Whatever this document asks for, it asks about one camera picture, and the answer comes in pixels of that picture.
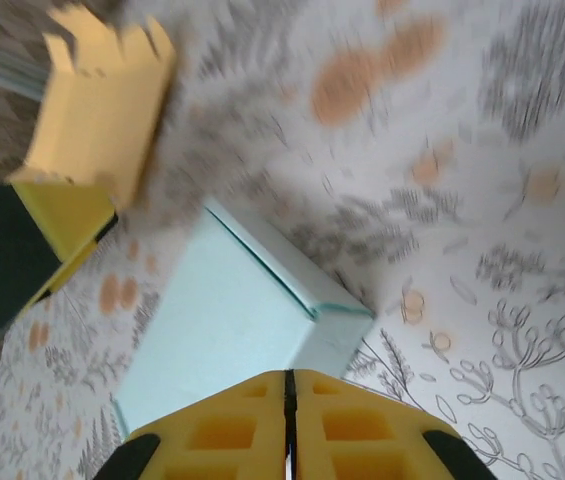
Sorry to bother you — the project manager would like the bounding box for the floral patterned table cover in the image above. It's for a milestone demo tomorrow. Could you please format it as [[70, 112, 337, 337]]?
[[0, 0, 565, 480]]

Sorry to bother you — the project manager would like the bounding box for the light blue paper box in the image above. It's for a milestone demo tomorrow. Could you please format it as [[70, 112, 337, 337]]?
[[110, 203, 377, 446]]

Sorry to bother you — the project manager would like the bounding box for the orange paper box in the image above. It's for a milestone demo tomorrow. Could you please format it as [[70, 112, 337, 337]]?
[[4, 4, 179, 211]]

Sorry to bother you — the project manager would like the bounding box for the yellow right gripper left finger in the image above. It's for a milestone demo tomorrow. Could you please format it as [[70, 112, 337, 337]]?
[[89, 368, 291, 480]]

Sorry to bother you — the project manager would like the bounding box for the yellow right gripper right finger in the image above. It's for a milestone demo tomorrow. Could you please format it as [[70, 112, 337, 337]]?
[[291, 368, 498, 480]]

